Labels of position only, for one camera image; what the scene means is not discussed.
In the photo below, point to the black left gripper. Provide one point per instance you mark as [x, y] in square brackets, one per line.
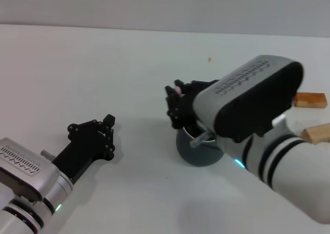
[80, 154]

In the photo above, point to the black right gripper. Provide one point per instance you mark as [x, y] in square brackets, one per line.
[187, 107]

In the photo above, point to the grey ceramic coffee cup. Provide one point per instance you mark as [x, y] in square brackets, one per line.
[196, 156]

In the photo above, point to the left wrist metal connector stub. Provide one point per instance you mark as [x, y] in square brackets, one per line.
[47, 155]

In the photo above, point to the dark orange wooden block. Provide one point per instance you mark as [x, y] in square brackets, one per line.
[312, 100]

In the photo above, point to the light wooden block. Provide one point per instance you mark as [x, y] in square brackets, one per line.
[318, 133]

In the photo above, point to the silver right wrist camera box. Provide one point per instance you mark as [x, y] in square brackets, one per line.
[232, 94]

